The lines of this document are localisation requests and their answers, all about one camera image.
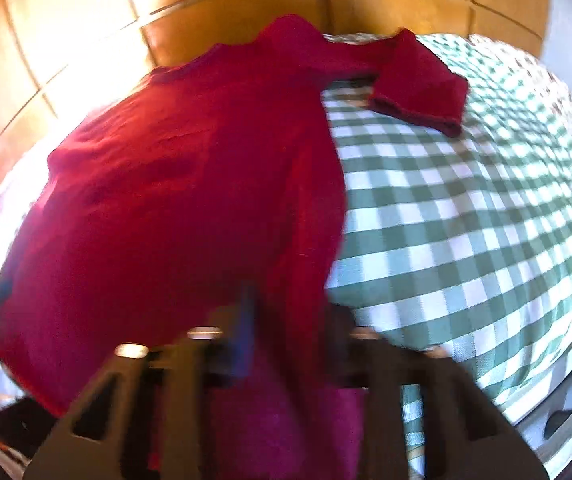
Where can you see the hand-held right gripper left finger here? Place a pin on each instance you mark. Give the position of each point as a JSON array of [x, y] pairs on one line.
[[240, 345]]

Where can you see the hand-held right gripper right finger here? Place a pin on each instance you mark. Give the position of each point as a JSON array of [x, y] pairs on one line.
[[342, 355]]

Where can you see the red knitted sweater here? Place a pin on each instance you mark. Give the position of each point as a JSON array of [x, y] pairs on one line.
[[176, 200]]

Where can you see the green checked bed cover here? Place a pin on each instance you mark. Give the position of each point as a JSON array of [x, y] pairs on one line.
[[466, 240]]

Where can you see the wooden wardrobe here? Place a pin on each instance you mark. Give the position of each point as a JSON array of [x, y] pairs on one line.
[[266, 5]]

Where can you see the floral pillow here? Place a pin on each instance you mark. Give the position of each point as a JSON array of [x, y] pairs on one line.
[[546, 75]]

